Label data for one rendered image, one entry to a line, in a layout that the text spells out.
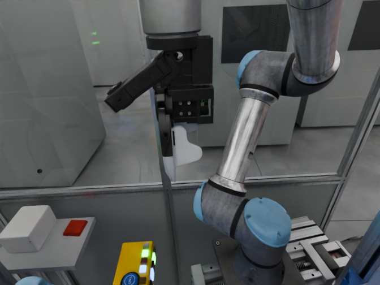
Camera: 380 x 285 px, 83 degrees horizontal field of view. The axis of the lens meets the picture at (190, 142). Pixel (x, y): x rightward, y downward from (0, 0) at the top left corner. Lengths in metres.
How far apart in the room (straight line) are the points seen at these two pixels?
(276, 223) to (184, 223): 0.73
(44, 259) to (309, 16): 1.16
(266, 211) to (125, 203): 0.75
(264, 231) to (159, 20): 0.48
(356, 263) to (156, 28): 0.59
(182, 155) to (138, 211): 0.89
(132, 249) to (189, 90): 0.59
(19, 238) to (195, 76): 1.00
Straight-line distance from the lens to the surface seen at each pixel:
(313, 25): 0.42
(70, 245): 1.16
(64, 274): 1.39
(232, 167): 0.62
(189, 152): 0.33
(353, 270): 0.64
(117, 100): 0.33
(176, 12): 0.28
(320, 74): 0.58
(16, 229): 1.19
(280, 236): 0.59
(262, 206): 0.61
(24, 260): 1.22
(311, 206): 1.35
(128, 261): 0.76
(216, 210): 0.62
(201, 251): 1.47
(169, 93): 0.30
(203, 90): 0.30
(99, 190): 1.12
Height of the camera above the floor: 1.71
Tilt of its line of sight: 31 degrees down
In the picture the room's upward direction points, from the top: 3 degrees counter-clockwise
